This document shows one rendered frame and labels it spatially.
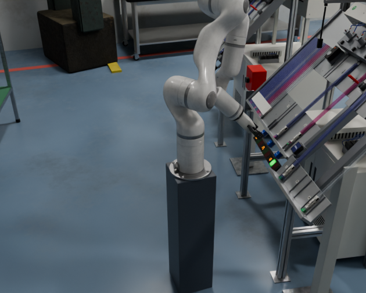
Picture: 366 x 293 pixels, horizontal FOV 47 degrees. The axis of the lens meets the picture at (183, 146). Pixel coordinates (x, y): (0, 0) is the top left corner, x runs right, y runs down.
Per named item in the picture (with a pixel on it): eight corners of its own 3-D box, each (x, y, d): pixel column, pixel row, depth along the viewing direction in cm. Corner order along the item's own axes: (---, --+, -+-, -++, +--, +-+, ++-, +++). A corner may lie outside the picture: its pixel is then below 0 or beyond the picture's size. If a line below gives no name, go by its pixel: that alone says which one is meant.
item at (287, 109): (293, 161, 192) (289, 157, 191) (251, 103, 249) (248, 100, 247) (325, 133, 187) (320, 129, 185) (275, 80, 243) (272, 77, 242)
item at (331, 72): (360, 108, 183) (354, 101, 181) (301, 60, 240) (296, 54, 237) (423, 52, 174) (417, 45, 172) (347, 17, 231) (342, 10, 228)
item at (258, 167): (237, 176, 307) (244, 75, 268) (229, 158, 328) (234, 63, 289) (268, 173, 310) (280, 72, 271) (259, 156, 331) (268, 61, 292)
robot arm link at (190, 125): (193, 142, 171) (193, 88, 159) (159, 129, 181) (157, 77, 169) (210, 131, 179) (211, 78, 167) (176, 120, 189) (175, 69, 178)
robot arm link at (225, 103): (222, 113, 201) (230, 119, 192) (203, 97, 195) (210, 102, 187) (234, 100, 200) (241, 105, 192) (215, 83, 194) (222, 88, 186)
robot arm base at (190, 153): (176, 184, 177) (176, 146, 168) (164, 162, 193) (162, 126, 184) (218, 176, 183) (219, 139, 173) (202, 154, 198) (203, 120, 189)
